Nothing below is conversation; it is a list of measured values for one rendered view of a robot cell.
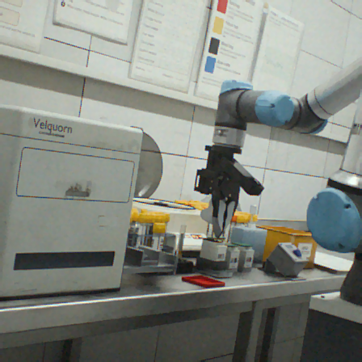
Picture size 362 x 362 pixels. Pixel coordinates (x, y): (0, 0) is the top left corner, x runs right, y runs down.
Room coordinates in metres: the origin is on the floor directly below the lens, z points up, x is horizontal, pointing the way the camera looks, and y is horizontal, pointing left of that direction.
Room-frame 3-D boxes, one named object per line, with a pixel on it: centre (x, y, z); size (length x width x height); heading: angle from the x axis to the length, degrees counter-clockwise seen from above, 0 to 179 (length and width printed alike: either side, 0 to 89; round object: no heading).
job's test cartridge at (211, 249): (1.56, -0.10, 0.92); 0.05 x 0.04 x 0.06; 51
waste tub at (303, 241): (1.90, -0.32, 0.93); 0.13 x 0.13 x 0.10; 47
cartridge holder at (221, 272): (1.56, -0.10, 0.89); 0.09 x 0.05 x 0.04; 51
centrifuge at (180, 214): (1.87, 0.04, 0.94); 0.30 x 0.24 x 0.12; 42
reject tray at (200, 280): (1.42, -0.08, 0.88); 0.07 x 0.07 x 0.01; 51
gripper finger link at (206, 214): (1.55, -0.08, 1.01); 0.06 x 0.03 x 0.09; 51
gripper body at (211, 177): (1.57, -0.09, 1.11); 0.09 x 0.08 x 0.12; 51
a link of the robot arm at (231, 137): (1.56, -0.09, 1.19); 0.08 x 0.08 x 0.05
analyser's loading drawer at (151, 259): (1.30, 0.07, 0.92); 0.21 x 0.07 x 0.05; 141
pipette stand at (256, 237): (1.77, -0.20, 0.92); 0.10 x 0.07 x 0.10; 136
